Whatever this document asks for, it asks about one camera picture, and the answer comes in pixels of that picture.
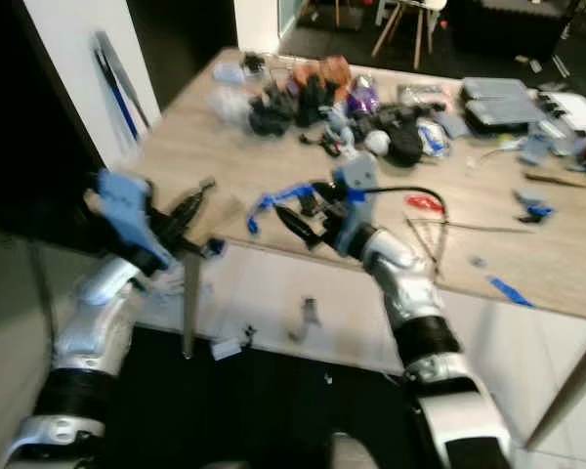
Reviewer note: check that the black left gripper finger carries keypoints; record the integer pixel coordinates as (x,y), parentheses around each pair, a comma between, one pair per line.
(205,248)
(193,207)

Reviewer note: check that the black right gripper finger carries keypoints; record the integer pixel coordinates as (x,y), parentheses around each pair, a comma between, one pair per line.
(301,229)
(324,195)

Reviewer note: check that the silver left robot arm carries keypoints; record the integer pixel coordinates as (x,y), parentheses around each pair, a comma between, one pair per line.
(98,332)

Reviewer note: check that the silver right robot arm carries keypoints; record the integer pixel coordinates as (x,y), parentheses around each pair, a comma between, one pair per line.
(420,293)

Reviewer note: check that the long blue tape strip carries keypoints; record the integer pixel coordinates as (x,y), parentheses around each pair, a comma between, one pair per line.
(273,198)

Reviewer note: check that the grey metal bar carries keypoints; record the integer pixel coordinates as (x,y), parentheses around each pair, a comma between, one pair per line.
(191,303)

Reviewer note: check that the small white ball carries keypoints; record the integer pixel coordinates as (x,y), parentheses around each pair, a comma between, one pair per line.
(377,143)

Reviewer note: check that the beige crumpled paper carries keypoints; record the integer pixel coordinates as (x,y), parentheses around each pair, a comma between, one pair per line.
(93,203)

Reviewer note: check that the small red item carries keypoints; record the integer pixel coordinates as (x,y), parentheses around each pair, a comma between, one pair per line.
(425,202)

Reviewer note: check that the black pouch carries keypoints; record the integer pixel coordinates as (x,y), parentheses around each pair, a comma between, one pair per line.
(406,144)

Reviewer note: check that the black parts pile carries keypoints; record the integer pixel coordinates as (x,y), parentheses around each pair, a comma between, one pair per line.
(271,114)

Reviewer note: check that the small white tag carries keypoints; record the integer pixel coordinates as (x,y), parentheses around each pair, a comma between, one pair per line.
(227,349)

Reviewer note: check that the purple shiny packet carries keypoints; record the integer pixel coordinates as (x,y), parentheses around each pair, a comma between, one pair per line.
(362,98)

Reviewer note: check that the orange black gloves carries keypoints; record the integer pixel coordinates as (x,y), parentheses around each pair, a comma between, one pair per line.
(317,86)

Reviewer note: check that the clear plastic bag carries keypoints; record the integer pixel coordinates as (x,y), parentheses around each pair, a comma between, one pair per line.
(232,103)

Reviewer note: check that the blue white packet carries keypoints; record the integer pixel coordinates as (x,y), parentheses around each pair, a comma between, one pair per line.
(433,137)

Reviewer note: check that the black blue long tool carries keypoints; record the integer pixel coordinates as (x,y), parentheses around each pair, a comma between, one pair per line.
(115,78)

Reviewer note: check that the short blue tape piece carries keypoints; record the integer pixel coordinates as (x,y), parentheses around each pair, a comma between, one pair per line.
(511,291)

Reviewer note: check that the large grey plastic tray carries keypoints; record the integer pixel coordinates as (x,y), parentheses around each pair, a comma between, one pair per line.
(506,111)

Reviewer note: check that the blue grey clip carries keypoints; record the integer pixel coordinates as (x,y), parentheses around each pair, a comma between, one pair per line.
(534,205)

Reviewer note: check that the small grey plastic tray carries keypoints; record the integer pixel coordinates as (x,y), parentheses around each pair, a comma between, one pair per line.
(496,87)

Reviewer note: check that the wooden legged chair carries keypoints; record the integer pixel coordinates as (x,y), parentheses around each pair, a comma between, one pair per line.
(425,8)

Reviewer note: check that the grey-blue printed part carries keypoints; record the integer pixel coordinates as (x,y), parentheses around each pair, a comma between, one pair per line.
(534,147)

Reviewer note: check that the wooden stick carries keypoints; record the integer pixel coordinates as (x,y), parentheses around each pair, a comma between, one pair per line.
(562,180)

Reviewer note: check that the black low cabinet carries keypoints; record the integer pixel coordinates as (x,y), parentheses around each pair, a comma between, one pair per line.
(513,24)

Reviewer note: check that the white flat box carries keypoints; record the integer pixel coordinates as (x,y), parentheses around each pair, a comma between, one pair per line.
(578,111)

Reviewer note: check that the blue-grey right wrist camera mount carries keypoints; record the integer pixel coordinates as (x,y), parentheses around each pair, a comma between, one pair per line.
(356,186)

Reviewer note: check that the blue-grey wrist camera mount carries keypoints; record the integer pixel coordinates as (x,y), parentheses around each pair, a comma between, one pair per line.
(135,215)
(356,186)

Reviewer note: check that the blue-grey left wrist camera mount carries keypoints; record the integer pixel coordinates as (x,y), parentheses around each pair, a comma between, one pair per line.
(135,215)

